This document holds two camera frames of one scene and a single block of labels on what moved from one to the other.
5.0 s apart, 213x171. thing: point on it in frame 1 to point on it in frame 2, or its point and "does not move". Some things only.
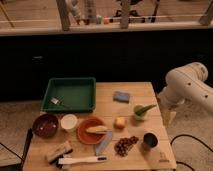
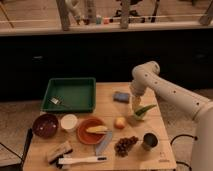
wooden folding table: (125, 132) does not move
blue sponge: (121, 97) does not move
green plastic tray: (70, 95) does not move
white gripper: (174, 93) to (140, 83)
